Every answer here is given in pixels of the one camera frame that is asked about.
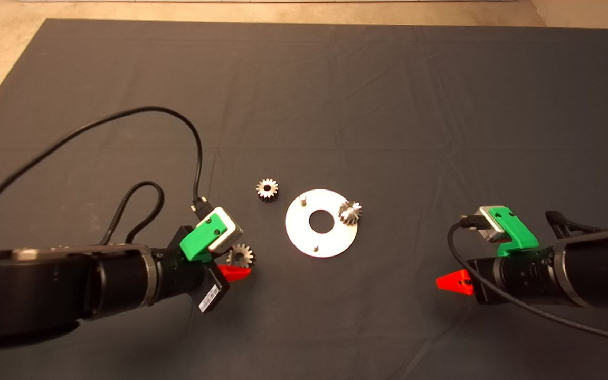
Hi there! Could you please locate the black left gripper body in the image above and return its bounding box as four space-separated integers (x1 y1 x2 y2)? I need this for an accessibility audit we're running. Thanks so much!
169 226 231 315

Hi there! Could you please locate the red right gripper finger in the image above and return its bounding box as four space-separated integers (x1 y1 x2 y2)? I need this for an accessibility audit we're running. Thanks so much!
436 269 475 296

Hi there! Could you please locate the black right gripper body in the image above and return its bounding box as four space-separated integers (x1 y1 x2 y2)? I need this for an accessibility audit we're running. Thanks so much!
467 248 561 306

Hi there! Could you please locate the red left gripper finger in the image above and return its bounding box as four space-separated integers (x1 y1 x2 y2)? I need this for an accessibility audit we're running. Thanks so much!
218 265 252 283

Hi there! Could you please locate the small steel planetary gear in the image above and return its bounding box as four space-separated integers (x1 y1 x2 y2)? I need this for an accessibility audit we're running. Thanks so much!
256 178 279 200
226 244 257 268
338 201 363 225

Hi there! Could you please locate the round metal carrier plate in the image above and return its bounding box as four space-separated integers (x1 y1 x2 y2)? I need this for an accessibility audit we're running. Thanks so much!
285 189 358 258

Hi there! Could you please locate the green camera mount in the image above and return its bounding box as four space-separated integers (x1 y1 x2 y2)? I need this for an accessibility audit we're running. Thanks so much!
488 207 539 258
179 215 229 263

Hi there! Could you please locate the small silver camera box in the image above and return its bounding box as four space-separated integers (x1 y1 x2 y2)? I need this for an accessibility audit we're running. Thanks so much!
206 207 244 253
474 206 510 243

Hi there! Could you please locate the smooth black camera cable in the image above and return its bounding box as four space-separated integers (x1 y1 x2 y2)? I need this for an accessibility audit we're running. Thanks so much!
0 106 212 226
447 214 608 347

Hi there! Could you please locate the black braided cable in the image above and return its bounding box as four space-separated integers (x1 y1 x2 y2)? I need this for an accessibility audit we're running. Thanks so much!
101 181 165 246
545 210 600 238

